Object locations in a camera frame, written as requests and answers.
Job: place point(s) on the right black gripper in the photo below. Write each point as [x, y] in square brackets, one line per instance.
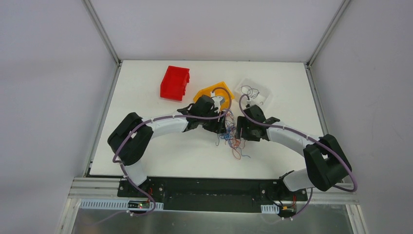
[241, 129]

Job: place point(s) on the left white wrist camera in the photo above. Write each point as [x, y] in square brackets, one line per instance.
[218, 101]

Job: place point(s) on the yellow plastic bin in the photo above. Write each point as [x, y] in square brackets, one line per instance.
[220, 89]

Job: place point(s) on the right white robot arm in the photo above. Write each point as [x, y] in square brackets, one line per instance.
[326, 164]

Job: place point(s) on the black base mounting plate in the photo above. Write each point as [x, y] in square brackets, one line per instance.
[213, 195]

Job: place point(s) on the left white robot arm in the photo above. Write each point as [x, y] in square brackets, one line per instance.
[131, 137]

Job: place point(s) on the white plastic bin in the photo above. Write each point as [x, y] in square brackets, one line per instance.
[258, 93]

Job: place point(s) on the red plastic bin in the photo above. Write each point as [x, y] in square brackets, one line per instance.
[173, 85]

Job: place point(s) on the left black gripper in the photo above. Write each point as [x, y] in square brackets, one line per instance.
[216, 126]

